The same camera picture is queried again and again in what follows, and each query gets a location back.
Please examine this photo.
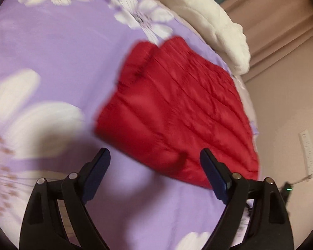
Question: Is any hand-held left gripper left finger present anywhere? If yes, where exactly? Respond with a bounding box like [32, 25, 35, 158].
[19, 147, 111, 250]

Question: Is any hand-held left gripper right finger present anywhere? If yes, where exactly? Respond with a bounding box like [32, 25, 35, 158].
[200, 148, 295, 250]

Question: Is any red puffer jacket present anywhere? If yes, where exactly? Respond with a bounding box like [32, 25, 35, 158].
[94, 36, 260, 189]

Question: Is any purple floral bed cover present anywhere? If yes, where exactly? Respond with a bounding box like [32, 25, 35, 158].
[0, 0, 259, 250]

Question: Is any white goose plush toy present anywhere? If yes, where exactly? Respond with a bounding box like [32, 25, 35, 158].
[145, 0, 251, 75]

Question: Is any beige curtain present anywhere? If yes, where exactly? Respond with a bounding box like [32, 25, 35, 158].
[198, 0, 313, 84]

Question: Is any white plug with cable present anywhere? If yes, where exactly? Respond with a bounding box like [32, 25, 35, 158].
[289, 174, 312, 185]

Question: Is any white wall socket strip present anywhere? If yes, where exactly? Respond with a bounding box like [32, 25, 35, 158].
[299, 128, 313, 179]

